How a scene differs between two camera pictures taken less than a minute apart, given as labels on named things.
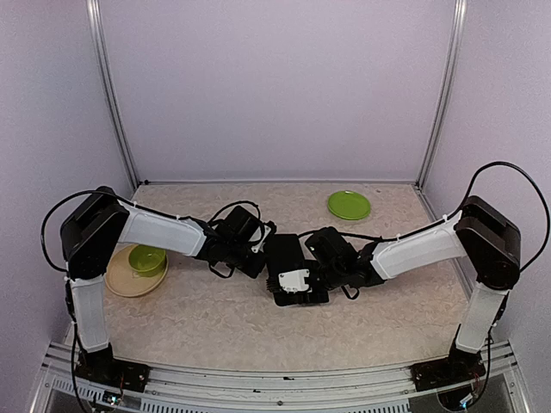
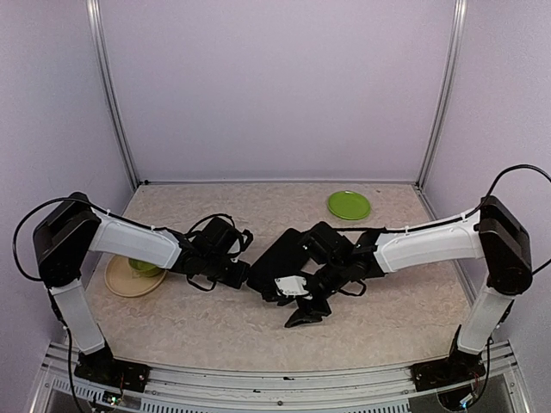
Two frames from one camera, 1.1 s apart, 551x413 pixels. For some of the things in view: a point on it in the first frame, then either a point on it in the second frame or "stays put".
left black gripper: [254, 271] → [238, 279]
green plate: [349, 205] stays put
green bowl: [147, 261] stays put
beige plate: [120, 280] stays put
